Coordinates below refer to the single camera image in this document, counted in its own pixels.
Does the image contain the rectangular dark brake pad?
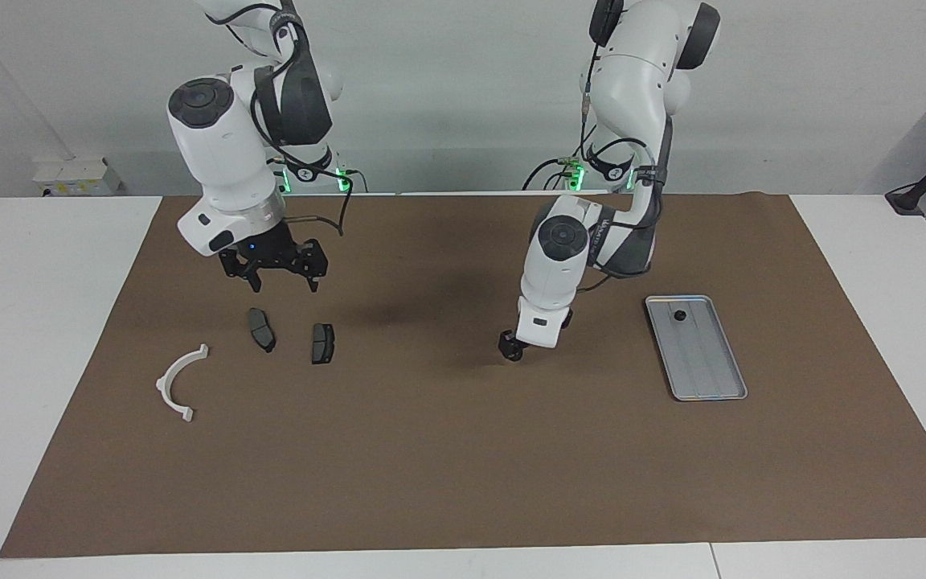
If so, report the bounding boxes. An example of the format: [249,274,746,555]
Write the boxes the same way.
[311,322,336,366]

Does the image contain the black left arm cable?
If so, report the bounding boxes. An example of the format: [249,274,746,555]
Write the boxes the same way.
[578,40,673,294]

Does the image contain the brown table mat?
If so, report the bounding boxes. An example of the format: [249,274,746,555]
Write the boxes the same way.
[0,193,926,560]

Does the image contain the curved dark brake pad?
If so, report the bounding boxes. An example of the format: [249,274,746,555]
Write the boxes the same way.
[247,307,277,354]

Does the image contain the white semicircular plastic bracket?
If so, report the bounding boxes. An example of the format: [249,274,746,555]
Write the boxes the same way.
[155,343,211,424]

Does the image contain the black left base cables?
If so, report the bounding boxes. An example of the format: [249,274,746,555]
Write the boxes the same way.
[522,121,600,192]

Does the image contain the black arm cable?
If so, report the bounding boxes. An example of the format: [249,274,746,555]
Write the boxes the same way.
[578,40,673,294]
[206,0,353,239]

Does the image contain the silver metal tray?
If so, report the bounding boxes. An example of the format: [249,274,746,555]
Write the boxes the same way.
[645,294,749,402]

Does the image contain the black right base cables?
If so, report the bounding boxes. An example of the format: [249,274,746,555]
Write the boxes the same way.
[266,157,369,195]

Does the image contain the black base cables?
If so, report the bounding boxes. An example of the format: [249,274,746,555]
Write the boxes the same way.
[266,157,369,195]
[522,121,600,192]

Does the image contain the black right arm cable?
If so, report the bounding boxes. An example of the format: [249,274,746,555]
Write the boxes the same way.
[206,0,353,239]

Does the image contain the white power strip box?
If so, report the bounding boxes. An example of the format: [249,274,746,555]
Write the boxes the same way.
[33,158,122,198]

